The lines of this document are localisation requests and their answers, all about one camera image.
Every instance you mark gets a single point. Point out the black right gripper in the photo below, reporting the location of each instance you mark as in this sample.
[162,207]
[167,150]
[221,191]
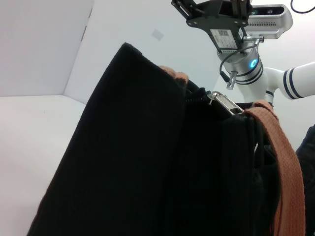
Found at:
[221,19]

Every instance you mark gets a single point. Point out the silver main zipper pull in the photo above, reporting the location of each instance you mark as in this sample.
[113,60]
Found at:
[225,104]

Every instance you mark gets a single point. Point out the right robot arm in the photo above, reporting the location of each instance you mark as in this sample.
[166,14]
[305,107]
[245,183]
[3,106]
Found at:
[246,71]

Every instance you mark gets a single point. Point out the person in black clothes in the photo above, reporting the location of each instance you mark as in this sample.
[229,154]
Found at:
[308,159]

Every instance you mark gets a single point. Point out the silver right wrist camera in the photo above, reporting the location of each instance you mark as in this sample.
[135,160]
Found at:
[268,22]

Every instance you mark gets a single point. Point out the white wall plate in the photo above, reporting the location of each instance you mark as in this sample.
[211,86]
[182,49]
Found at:
[157,34]

